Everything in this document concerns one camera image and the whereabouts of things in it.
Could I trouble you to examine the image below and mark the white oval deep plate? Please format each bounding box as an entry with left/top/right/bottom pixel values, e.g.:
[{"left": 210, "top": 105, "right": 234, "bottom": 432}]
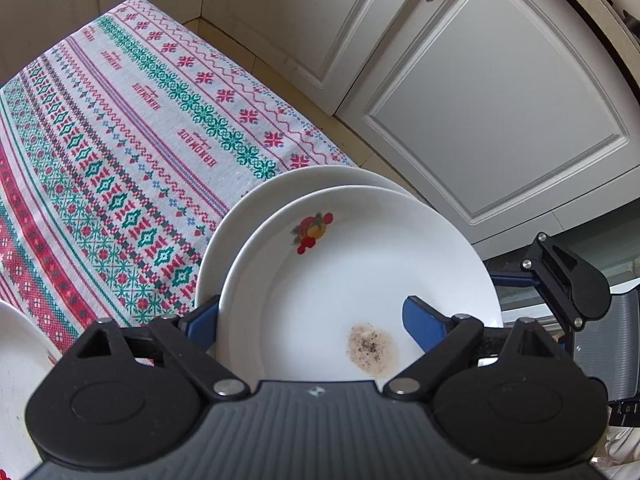
[{"left": 0, "top": 301, "right": 61, "bottom": 479}]

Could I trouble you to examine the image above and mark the white deep plate brown stain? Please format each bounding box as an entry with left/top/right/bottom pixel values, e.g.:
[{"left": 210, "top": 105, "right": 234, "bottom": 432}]
[{"left": 216, "top": 185, "right": 502, "bottom": 386}]

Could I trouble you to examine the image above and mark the white plate with fruit print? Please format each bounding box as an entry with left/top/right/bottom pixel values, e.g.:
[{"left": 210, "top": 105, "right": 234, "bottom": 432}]
[{"left": 194, "top": 164, "right": 426, "bottom": 311}]

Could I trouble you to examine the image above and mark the patterned embroidered tablecloth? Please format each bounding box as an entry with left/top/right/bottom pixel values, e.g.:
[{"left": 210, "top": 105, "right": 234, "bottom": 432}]
[{"left": 1, "top": 0, "right": 347, "bottom": 350}]

